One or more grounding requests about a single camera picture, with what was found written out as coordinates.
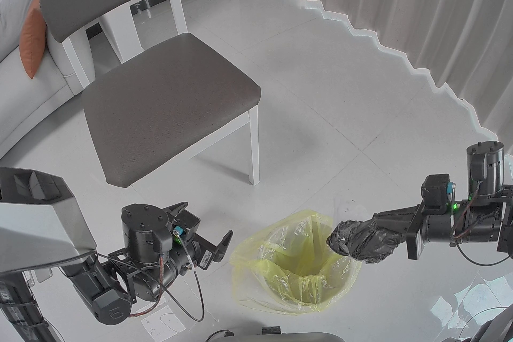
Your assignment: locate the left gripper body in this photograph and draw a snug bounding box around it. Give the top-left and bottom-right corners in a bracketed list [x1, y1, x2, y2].
[168, 234, 224, 282]

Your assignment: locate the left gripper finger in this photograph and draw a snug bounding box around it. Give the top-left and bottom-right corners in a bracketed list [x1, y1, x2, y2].
[162, 202, 189, 218]
[211, 230, 234, 263]

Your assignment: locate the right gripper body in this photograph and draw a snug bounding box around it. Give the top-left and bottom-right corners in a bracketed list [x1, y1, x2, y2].
[406, 204, 458, 262]

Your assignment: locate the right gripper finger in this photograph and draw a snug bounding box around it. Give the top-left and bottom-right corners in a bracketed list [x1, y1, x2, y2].
[373, 210, 418, 233]

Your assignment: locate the black plastic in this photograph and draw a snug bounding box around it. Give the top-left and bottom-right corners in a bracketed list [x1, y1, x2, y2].
[326, 212, 406, 265]

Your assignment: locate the yellow plastic bag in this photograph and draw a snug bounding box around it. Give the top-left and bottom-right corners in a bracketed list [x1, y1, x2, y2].
[230, 210, 363, 316]

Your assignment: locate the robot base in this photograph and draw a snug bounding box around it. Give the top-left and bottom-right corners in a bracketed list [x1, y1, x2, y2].
[204, 326, 335, 342]

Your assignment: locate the grey white-legged chair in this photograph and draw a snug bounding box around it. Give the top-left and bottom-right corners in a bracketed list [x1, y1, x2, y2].
[40, 0, 262, 189]

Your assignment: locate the white sofa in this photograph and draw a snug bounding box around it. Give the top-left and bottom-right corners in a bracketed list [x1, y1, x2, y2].
[0, 0, 87, 162]

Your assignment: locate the orange cushion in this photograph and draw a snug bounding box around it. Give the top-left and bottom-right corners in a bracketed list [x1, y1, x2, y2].
[20, 0, 48, 80]

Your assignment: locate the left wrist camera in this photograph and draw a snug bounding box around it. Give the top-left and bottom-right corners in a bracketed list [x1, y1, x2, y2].
[170, 208, 201, 243]

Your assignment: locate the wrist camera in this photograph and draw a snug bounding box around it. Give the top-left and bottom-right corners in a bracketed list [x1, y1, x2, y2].
[170, 208, 201, 243]
[421, 173, 455, 216]

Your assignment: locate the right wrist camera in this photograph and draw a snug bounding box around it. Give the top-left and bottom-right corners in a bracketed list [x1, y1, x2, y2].
[421, 173, 455, 216]

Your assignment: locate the black cable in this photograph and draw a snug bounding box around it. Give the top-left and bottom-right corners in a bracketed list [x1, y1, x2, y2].
[455, 238, 513, 267]
[160, 268, 206, 322]

